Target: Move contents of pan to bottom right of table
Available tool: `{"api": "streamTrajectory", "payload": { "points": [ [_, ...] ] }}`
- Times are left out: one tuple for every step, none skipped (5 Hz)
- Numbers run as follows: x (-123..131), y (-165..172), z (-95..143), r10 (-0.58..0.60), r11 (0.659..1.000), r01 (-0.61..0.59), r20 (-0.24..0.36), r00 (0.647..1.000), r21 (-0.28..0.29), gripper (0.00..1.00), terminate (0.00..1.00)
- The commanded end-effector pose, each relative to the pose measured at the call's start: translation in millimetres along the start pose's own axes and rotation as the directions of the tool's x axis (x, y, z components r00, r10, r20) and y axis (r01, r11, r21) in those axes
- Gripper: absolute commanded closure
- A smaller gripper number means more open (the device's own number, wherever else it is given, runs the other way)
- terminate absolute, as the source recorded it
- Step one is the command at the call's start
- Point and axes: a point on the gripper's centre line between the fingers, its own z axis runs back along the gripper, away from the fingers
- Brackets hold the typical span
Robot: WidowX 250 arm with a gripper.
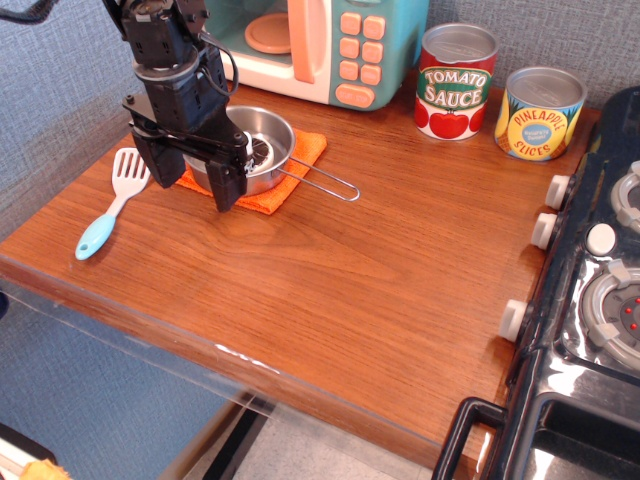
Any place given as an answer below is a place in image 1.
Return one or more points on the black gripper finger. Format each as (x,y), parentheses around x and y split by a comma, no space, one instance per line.
(228,182)
(165,162)

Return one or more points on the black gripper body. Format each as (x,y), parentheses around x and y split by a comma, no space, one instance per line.
(186,104)

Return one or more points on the white mushroom slice toy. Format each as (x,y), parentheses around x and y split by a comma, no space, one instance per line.
(260,153)

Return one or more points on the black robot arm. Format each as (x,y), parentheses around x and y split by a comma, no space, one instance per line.
(162,30)

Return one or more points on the silver metal pan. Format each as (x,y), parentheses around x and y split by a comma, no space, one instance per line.
(283,139)

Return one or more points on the white and blue spatula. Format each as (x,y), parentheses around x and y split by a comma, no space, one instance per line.
(129,177)

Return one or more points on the orange cloth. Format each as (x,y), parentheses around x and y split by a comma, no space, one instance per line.
(309,147)

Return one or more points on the teal toy microwave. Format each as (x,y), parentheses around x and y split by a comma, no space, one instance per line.
(348,54)

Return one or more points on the tomato sauce can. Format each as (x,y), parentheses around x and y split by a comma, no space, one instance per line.
(454,78)

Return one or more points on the white stove knob lower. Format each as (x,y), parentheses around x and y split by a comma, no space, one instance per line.
(512,318)

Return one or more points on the white stove knob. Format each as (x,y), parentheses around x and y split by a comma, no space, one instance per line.
(556,191)
(512,318)
(543,230)

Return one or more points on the pineapple slices can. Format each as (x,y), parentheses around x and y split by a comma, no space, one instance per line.
(539,112)

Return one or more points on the white stove knob middle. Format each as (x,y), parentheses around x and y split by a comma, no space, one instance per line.
(543,230)

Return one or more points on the white stove knob upper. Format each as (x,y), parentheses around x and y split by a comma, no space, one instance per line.
(556,191)

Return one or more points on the white round stove button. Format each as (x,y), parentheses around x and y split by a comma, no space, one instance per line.
(600,239)

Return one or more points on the grey stove burner upper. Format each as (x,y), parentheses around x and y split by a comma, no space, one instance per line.
(626,214)

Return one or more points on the grey stove burner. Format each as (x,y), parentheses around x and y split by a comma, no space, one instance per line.
(610,312)
(626,214)

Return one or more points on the grey stove burner lower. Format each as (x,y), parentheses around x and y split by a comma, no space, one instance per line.
(610,312)

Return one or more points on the black toy stove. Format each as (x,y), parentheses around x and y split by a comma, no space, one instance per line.
(573,411)

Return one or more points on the black oven door handle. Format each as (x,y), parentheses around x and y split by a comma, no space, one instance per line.
(471,411)

